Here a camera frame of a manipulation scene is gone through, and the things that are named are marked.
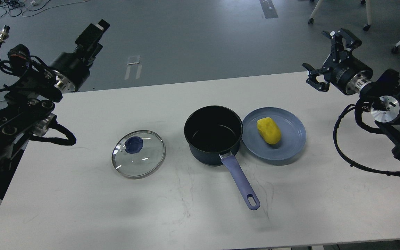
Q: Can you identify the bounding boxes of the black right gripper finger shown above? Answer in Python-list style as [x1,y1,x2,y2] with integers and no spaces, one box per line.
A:
[302,63,332,92]
[321,28,362,63]

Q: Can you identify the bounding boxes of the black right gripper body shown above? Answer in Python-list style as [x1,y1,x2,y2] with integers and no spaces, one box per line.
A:
[323,56,373,95]

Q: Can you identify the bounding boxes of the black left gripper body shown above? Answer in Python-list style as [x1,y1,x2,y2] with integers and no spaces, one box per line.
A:
[49,19,110,92]

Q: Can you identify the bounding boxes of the glass pot lid blue knob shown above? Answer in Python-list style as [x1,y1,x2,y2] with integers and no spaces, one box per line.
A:
[111,130,166,179]

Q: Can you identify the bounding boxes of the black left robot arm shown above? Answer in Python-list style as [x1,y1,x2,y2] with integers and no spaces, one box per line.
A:
[0,19,110,166]

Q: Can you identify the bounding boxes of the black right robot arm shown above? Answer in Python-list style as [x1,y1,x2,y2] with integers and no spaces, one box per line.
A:
[302,28,400,177]

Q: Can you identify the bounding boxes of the white chair legs with casters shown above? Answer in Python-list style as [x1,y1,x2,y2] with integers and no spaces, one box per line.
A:
[308,0,372,32]

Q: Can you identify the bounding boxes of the blue plate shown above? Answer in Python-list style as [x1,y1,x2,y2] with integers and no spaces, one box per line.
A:
[242,107,307,166]

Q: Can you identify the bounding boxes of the white floor tape piece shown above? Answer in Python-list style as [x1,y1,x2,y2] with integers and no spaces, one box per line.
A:
[124,55,142,80]

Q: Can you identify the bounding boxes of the grey floor tape strip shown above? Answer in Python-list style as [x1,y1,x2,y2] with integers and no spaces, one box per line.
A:
[259,0,279,19]

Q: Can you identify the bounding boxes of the tangled floor cables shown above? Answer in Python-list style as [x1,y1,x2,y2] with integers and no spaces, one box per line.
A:
[0,0,91,22]

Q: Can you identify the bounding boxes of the dark blue saucepan purple handle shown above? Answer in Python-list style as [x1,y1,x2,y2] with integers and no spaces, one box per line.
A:
[184,106,260,210]

